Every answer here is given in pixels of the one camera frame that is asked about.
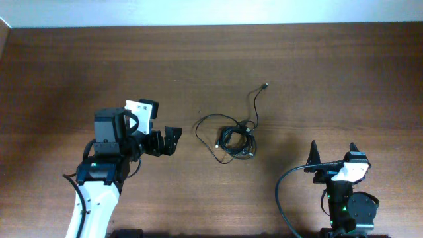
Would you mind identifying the long black usb cable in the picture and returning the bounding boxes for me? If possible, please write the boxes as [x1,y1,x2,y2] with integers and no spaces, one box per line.
[194,83,269,165]

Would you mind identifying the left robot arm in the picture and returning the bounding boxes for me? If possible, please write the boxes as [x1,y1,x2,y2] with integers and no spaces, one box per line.
[64,108,182,237]

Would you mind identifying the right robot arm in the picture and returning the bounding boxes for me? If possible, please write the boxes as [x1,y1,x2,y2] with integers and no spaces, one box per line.
[304,141,379,237]

